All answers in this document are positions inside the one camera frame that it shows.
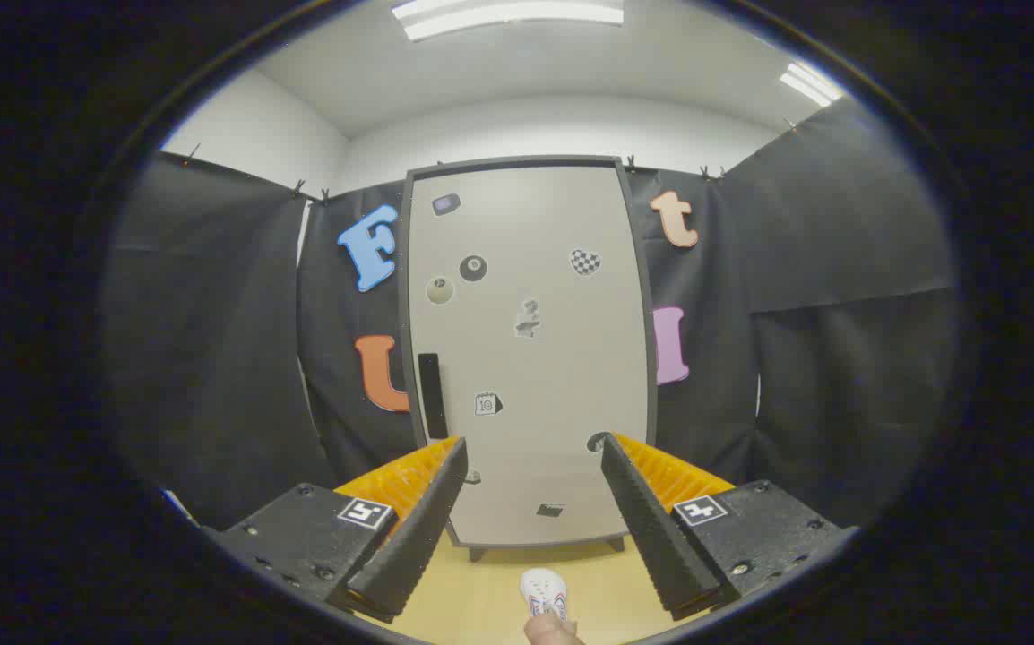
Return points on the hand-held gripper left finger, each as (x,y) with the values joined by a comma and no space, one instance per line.
(418,528)

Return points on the white shoe with perforations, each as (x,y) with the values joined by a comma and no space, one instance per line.
(542,587)

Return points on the grey shoe cabinet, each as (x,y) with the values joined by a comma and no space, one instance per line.
(645,296)

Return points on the black backdrop cloth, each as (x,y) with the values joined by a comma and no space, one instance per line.
(212,358)

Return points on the long ceiling light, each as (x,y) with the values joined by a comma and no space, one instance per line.
(508,16)

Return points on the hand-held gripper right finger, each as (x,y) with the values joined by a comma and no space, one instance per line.
(651,528)

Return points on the small ceiling light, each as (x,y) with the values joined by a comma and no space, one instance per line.
(808,83)

